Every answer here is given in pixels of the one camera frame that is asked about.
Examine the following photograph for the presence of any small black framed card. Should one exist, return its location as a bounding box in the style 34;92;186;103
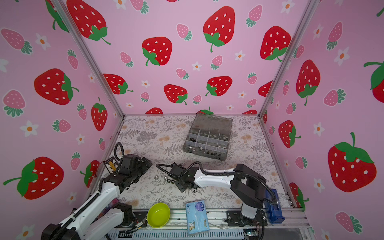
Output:
103;157;119;174

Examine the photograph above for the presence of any lime green bowl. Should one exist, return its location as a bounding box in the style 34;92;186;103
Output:
147;203;171;228

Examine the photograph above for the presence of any grey plastic compartment organizer box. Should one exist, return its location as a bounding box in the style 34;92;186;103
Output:
183;113;233;162

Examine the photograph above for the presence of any blue tape dispenser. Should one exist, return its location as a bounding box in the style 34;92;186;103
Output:
265;189;285;224

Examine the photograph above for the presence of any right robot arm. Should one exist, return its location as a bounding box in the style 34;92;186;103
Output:
164;162;279;219

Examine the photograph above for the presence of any aluminium front rail frame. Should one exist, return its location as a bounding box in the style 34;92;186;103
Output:
64;208;316;240

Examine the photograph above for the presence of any blue tissue pack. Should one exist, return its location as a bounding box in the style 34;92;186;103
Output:
186;200;210;236

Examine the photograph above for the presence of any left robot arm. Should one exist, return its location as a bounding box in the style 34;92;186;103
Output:
41;155;152;240

